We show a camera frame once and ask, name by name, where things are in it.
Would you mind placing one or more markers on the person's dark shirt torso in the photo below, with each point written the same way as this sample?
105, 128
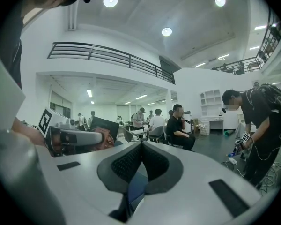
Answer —
9, 43

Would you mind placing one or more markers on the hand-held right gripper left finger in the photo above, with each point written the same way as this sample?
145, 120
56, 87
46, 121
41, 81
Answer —
79, 184

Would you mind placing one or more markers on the white shelf cabinet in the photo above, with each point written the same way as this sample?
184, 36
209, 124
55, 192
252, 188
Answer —
210, 102

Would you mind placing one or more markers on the dark metal balcony railing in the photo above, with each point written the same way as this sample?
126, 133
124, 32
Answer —
112, 57
260, 60

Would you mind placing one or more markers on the green rolled mat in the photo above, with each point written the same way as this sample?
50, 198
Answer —
229, 133

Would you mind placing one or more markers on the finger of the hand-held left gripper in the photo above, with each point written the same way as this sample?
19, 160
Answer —
84, 137

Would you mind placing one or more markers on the grey chair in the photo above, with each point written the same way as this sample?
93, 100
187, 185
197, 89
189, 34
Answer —
157, 133

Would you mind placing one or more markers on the person's left forearm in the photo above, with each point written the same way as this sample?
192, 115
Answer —
25, 132

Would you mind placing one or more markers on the brown tea bag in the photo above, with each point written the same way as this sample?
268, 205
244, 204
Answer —
105, 140

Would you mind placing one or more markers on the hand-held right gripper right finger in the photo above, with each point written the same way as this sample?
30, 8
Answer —
189, 186

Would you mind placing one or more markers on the white power strip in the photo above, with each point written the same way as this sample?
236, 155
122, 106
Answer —
233, 160

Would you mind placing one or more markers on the white drawer desk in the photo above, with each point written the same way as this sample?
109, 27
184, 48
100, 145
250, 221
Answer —
213, 123

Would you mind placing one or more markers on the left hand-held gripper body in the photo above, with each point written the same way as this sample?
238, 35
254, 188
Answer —
52, 122

